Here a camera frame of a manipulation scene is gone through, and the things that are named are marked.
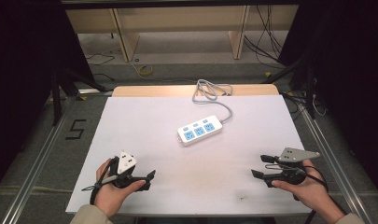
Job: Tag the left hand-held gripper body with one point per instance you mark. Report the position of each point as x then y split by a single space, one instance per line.
125 163

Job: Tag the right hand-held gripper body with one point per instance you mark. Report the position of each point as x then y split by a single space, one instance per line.
294 154

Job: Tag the person's left hand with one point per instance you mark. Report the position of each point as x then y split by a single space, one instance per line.
110 197

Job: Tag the person's right hand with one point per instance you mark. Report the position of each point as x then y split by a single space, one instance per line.
312 191

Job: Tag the white board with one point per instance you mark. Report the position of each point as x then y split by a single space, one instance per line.
189 174

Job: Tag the white power strip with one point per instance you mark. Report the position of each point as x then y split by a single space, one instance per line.
199 130

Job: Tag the black metal stand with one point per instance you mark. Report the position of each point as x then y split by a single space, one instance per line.
68 84
301 77

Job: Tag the wooden table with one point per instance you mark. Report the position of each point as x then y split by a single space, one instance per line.
158 90

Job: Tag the yellow tape roll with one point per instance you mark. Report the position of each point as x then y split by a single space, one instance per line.
145 70

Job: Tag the black curtain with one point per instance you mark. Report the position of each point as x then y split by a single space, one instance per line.
25 77
351 77

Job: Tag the light wooden desk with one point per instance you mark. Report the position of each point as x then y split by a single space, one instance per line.
177 18

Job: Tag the aluminium floor rail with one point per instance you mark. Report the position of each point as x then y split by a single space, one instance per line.
329 161
37 161

